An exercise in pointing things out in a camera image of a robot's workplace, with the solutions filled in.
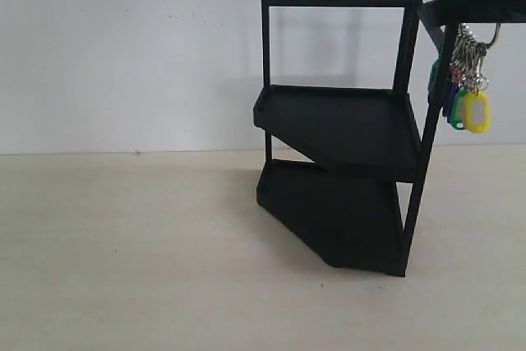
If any black two-tier corner rack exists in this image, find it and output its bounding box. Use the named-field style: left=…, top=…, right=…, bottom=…
left=253, top=0, right=458, bottom=277

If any colourful key tag bunch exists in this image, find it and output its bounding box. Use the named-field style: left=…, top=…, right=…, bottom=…
left=442, top=22, right=501, bottom=133

